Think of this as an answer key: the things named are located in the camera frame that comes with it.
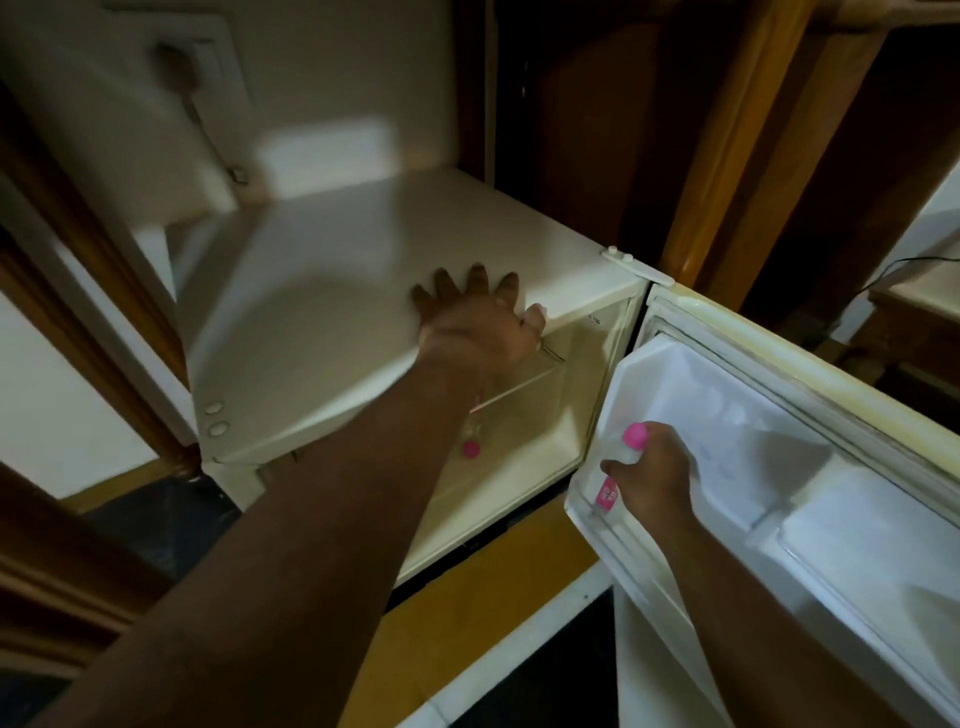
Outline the person's right forearm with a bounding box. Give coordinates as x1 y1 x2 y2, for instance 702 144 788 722
651 508 897 728

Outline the black cable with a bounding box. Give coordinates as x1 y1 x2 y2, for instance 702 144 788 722
855 255 960 297

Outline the white fridge door hinge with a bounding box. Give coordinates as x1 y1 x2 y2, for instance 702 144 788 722
600 246 676 288

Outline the plug with cable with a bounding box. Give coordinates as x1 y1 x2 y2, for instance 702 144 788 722
152 41 250 186

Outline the white wall socket plate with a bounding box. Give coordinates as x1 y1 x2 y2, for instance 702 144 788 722
101 6 255 170

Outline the person's left forearm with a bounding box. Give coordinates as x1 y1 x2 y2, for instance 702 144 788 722
33 358 489 728

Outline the wooden side table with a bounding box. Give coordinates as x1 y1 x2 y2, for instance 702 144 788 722
855 251 960 387

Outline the clear bottle with pink cap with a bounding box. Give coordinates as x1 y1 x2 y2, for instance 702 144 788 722
592 422 651 516
459 386 487 460

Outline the glass fridge shelf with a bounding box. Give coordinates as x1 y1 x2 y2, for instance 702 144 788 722
468 343 569 415

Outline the white fridge door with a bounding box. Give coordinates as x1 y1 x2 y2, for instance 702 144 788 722
564 281 960 728

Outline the person's right hand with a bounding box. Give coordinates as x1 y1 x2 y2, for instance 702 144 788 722
600 421 703 528

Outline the person's left hand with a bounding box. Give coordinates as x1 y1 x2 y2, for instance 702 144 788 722
408 264 547 380

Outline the white mini fridge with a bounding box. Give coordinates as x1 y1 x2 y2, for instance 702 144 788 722
168 166 651 594

